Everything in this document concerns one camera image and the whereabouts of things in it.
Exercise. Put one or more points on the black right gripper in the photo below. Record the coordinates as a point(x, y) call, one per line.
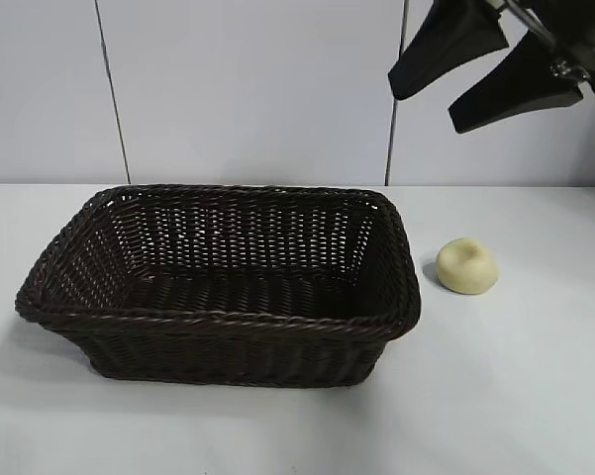
point(574, 25)

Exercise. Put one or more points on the dark brown wicker basket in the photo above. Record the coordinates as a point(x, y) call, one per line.
point(218, 307)

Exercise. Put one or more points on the pale yellow egg yolk pastry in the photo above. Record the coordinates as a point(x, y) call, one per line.
point(467, 269)

